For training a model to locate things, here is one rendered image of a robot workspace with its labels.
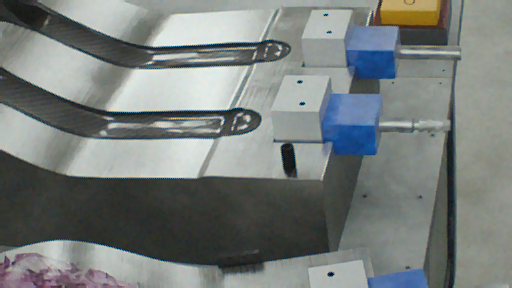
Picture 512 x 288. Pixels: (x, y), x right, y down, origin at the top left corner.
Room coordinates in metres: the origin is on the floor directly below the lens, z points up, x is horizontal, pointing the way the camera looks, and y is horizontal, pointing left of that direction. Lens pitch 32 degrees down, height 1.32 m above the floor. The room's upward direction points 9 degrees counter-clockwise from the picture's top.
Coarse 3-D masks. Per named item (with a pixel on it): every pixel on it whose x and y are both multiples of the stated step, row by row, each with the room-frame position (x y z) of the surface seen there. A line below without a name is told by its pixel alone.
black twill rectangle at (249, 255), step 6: (240, 252) 0.54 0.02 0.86; (246, 252) 0.54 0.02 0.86; (252, 252) 0.54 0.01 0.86; (258, 252) 0.54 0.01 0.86; (216, 258) 0.54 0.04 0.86; (222, 258) 0.54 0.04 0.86; (228, 258) 0.54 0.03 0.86; (234, 258) 0.54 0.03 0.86; (240, 258) 0.54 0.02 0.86; (246, 258) 0.54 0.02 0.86; (252, 258) 0.54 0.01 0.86; (258, 258) 0.54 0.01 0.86; (222, 264) 0.54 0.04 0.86; (228, 264) 0.54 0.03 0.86; (234, 264) 0.54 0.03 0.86; (240, 264) 0.54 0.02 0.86
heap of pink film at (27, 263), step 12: (0, 264) 0.48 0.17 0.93; (12, 264) 0.48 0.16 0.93; (24, 264) 0.49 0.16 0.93; (36, 264) 0.49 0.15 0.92; (48, 264) 0.50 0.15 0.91; (60, 264) 0.50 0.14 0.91; (72, 264) 0.50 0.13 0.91; (0, 276) 0.48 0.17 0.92; (12, 276) 0.47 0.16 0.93; (24, 276) 0.48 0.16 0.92; (36, 276) 0.48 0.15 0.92; (48, 276) 0.49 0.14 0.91; (60, 276) 0.49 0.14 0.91; (72, 276) 0.49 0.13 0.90; (84, 276) 0.49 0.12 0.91; (96, 276) 0.49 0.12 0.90; (108, 276) 0.50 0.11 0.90
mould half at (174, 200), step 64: (64, 0) 0.88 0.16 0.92; (0, 64) 0.76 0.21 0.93; (64, 64) 0.78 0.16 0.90; (256, 64) 0.75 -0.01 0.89; (0, 128) 0.68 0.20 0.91; (256, 128) 0.66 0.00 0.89; (0, 192) 0.67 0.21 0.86; (64, 192) 0.65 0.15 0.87; (128, 192) 0.63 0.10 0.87; (192, 192) 0.61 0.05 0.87; (256, 192) 0.59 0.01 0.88; (320, 192) 0.58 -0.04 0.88; (192, 256) 0.61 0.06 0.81
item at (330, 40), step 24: (312, 24) 0.76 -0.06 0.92; (336, 24) 0.75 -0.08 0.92; (312, 48) 0.73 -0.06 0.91; (336, 48) 0.73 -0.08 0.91; (360, 48) 0.73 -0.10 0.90; (384, 48) 0.72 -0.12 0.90; (408, 48) 0.73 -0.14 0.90; (432, 48) 0.72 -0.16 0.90; (456, 48) 0.72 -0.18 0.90; (360, 72) 0.72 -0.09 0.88; (384, 72) 0.72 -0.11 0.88
